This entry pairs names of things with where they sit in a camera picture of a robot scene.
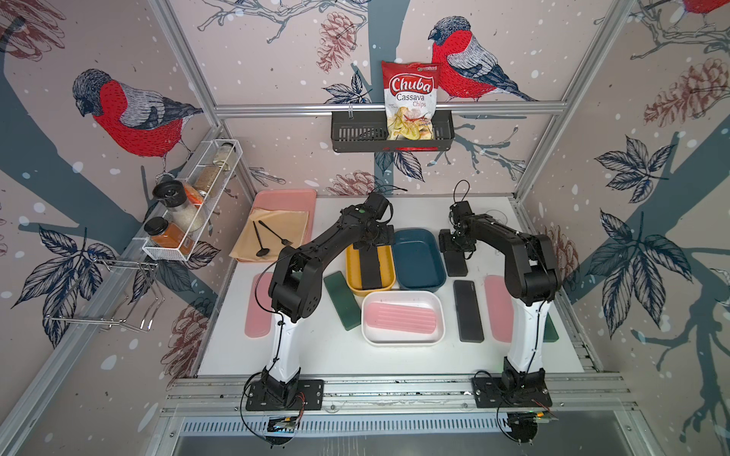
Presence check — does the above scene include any white storage box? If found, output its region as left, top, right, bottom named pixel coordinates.
left=361, top=290, right=446, bottom=347

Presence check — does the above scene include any tan spice jar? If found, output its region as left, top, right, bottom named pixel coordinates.
left=193, top=142, right=236, bottom=197

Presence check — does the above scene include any black spoon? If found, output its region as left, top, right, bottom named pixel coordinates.
left=252, top=222, right=270, bottom=258
left=259, top=220, right=292, bottom=246

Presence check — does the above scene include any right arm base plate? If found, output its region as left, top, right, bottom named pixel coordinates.
left=471, top=376, right=553, bottom=409

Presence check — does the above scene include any Chuba cassava chips bag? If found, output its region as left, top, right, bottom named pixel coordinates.
left=381, top=62, right=440, bottom=141

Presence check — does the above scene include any black spoon left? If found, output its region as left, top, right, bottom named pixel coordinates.
left=252, top=222, right=270, bottom=258

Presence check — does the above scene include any orange spice jar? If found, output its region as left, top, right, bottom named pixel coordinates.
left=144, top=217, right=193, bottom=255

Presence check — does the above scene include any black pencil case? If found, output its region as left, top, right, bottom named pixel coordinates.
left=438, top=229, right=469, bottom=277
left=452, top=280, right=485, bottom=343
left=359, top=246, right=382, bottom=290

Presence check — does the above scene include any metal wire hook rack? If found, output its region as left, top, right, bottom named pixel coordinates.
left=44, top=260, right=165, bottom=333

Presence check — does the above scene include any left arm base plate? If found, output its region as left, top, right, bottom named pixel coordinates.
left=243, top=379, right=324, bottom=412

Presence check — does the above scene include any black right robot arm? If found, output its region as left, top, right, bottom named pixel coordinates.
left=439, top=200, right=561, bottom=396

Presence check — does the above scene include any black wire basket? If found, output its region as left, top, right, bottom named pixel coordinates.
left=331, top=111, right=455, bottom=153

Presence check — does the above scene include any pink pencil case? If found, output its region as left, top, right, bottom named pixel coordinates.
left=484, top=275, right=514, bottom=344
left=244, top=273, right=273, bottom=339
left=364, top=302, right=437, bottom=334

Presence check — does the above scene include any dark teal storage box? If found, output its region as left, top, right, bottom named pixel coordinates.
left=393, top=228, right=447, bottom=293

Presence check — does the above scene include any yellow storage box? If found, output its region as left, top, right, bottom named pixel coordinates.
left=345, top=246, right=397, bottom=296

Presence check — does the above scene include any tan cloth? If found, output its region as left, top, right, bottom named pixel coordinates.
left=229, top=208, right=309, bottom=262

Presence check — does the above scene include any black lid spice grinder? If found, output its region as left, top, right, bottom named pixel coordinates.
left=153, top=180, right=205, bottom=233

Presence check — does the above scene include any clear measuring cup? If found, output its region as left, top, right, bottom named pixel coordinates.
left=486, top=209, right=509, bottom=225

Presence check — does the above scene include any black spoon right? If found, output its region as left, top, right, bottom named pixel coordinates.
left=259, top=220, right=292, bottom=246

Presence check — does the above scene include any white wire spice rack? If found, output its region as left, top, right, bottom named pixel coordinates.
left=143, top=139, right=241, bottom=262

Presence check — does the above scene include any pink tray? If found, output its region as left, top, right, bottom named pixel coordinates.
left=249, top=189, right=317, bottom=244

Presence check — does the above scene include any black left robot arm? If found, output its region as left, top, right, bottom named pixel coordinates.
left=260, top=193, right=394, bottom=404

